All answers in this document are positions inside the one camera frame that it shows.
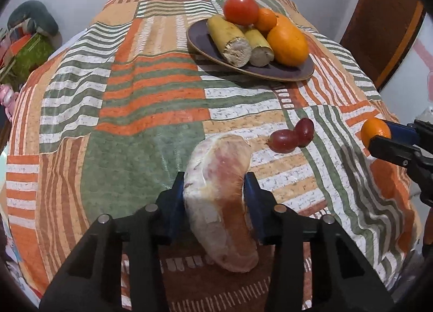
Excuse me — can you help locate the red tomato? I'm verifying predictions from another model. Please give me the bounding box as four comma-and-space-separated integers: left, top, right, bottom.
224, 0, 260, 26

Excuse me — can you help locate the bread loaf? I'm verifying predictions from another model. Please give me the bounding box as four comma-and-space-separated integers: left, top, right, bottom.
183, 134, 260, 272

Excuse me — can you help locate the round orange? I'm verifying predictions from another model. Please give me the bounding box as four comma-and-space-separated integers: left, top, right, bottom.
275, 13, 293, 29

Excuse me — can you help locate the red box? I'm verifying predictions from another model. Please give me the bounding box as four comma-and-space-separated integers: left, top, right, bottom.
0, 26, 34, 62

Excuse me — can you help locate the brown wooden door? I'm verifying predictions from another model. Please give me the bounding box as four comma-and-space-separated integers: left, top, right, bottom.
340, 0, 425, 93

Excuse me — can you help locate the green storage bag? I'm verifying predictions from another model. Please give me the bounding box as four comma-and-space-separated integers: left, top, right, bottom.
0, 33, 55, 84

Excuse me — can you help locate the small tangerine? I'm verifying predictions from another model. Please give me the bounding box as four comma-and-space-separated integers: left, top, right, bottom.
254, 8, 278, 32
360, 117, 392, 149

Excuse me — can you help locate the yellow corn cob piece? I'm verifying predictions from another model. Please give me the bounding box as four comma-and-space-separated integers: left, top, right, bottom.
244, 29, 275, 67
206, 15, 252, 67

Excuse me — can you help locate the pink doll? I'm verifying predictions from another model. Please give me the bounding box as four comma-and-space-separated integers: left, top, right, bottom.
0, 84, 19, 122

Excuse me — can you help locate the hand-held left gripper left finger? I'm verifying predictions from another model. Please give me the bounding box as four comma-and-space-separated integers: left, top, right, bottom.
40, 171, 186, 312

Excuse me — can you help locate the grey plush pillow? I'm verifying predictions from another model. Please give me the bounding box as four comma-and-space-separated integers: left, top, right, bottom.
7, 0, 60, 37

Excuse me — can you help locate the oval orange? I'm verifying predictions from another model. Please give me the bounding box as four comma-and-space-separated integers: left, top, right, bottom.
267, 24, 309, 67

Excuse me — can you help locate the red grape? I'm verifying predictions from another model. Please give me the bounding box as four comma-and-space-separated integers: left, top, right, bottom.
267, 129, 300, 154
294, 118, 315, 148

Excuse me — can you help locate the striped patchwork blanket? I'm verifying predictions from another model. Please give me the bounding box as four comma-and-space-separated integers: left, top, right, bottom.
3, 0, 423, 312

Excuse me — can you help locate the purple plate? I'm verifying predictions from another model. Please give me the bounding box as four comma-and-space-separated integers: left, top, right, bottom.
186, 18, 315, 82

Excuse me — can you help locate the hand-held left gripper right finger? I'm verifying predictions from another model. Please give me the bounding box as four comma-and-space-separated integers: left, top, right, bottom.
244, 172, 396, 312

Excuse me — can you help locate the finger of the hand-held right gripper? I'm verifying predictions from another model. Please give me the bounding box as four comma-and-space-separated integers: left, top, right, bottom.
367, 135, 427, 168
385, 119, 433, 146

